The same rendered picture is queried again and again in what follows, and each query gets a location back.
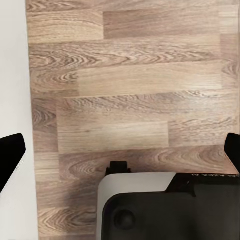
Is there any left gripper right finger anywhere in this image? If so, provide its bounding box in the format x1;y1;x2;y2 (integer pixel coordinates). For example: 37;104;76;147
224;133;240;173

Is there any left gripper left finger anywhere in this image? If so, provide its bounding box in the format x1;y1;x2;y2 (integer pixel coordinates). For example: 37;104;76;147
0;133;26;193

